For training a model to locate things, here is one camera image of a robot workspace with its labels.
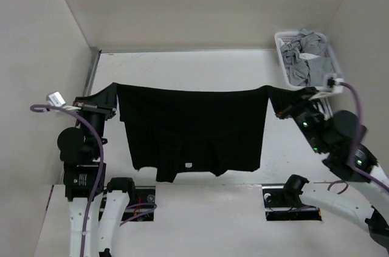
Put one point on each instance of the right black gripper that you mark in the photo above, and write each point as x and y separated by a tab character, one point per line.
303	99

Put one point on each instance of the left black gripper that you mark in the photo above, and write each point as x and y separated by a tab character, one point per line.
105	101

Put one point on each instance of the black tank top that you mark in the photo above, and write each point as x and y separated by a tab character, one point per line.
184	131

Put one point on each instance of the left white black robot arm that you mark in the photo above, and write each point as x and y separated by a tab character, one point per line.
96	207

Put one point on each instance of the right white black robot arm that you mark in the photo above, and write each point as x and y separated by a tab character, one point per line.
360	194

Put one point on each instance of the grey tank top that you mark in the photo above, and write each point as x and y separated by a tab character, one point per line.
304	58

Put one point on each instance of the white plastic basket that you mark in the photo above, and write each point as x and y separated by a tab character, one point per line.
286	36

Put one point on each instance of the aluminium frame rail left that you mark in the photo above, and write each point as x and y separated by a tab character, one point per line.
95	57

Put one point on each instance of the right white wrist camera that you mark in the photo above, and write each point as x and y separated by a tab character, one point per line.
331	86

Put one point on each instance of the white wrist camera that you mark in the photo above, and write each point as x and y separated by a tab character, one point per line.
55	99
331	86

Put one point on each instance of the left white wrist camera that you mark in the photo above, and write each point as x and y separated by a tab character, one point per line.
55	99

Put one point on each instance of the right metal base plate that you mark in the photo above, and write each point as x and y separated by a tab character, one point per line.
278	208

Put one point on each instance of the metal base plate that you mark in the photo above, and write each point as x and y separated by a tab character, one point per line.
278	208
141	206

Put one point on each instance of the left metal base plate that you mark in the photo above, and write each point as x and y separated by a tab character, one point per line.
141	206

